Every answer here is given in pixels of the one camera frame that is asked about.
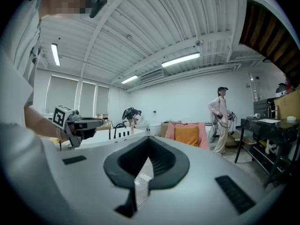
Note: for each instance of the silver shower panel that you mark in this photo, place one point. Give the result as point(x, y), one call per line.
point(255, 87)

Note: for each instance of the white paper sheet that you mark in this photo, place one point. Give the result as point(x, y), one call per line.
point(269, 120)

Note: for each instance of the wooden slat canopy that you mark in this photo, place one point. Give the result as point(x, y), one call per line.
point(269, 34)

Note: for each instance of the brown cardboard sheet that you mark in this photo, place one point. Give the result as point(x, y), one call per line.
point(236, 140)

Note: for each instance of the white roll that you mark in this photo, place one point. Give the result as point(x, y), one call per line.
point(291, 119)

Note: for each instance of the white figurine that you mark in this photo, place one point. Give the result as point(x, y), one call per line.
point(270, 146)

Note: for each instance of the orange cushion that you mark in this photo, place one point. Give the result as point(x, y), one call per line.
point(186, 136)

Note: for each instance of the black curved faucet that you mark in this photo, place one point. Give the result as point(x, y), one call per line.
point(119, 125)

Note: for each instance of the black table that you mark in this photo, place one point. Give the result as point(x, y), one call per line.
point(279, 128)

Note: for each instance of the person's head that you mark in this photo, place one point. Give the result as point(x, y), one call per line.
point(65, 1)

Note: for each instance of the ceiling air vent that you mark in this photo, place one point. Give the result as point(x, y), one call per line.
point(152, 75)

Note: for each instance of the pink bottle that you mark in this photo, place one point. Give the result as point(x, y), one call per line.
point(132, 128)

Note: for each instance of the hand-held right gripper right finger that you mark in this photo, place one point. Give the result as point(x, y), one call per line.
point(199, 172)

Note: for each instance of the wooden board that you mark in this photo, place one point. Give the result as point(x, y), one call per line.
point(288, 104)

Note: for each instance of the long ceiling light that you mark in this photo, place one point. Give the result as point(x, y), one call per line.
point(55, 54)
point(180, 59)
point(129, 79)

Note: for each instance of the person's white shirt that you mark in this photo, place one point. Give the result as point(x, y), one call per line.
point(21, 163)

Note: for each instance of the cardboard box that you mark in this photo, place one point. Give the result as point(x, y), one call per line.
point(164, 129)

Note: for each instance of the black head-worn camera mount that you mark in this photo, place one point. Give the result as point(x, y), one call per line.
point(97, 3)

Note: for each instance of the person's left forearm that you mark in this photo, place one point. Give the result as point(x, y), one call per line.
point(39, 123)

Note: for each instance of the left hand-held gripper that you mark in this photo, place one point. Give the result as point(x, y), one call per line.
point(70, 123)

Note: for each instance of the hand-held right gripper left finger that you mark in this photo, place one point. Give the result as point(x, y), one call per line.
point(93, 184)

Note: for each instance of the grey window blind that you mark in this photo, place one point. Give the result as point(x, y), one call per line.
point(87, 99)
point(61, 94)
point(102, 100)

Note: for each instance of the pink armchair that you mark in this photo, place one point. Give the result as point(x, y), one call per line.
point(205, 135)

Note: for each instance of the black cabinet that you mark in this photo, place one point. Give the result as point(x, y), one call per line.
point(263, 108)

